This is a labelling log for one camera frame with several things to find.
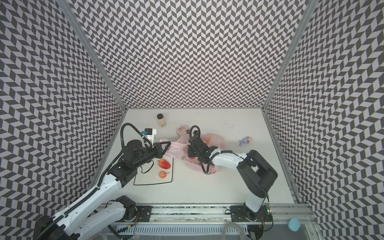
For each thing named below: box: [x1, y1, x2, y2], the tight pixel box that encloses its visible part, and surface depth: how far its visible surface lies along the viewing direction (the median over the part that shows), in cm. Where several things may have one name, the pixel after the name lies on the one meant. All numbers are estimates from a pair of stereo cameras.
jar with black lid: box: [157, 113, 166, 128], surface depth 107 cm
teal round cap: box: [287, 217, 301, 232], surface depth 71 cm
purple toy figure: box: [239, 136, 253, 147], surface depth 98 cm
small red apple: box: [159, 170, 170, 179], surface depth 84 cm
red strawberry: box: [158, 158, 171, 169], surface depth 87 cm
